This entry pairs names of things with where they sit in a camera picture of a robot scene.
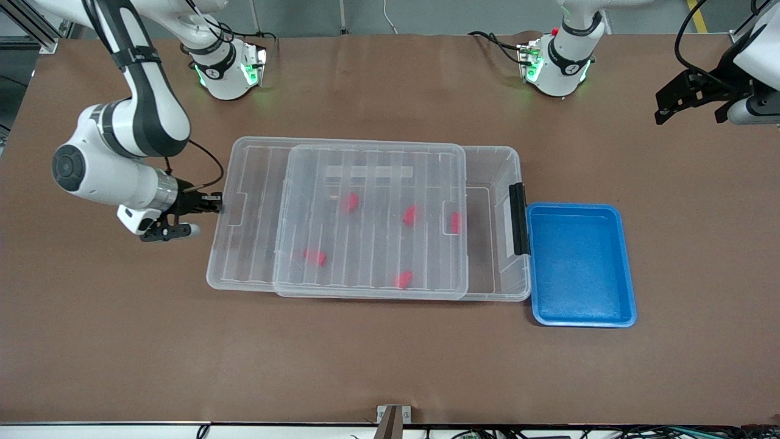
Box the clear plastic box lid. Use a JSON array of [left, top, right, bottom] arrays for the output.
[[206, 137, 469, 301]]

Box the clear plastic storage box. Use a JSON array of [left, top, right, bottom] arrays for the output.
[[272, 144, 533, 303]]

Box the brown table cover sheet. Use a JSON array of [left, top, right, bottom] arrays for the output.
[[0, 32, 780, 426]]

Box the blue plastic tray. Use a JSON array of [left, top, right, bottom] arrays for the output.
[[525, 202, 638, 329]]

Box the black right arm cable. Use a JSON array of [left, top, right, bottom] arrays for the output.
[[163, 139, 226, 193]]

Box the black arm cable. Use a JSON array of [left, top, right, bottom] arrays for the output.
[[673, 0, 732, 83], [163, 139, 226, 193]]

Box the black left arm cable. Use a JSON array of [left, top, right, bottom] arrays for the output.
[[673, 0, 732, 83]]

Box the black right base cable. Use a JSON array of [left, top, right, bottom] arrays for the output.
[[182, 0, 278, 45]]

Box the black base cable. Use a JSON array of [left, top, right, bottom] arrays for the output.
[[182, 0, 278, 45], [467, 30, 530, 63]]

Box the black box latch handle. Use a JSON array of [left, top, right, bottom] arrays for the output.
[[509, 182, 530, 257]]

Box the black left base cable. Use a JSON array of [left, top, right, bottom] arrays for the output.
[[467, 30, 530, 63]]

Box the aluminium frame profile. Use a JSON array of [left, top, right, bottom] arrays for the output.
[[0, 0, 83, 54]]

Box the metal table edge bracket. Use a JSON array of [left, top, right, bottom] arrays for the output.
[[376, 405, 413, 439]]

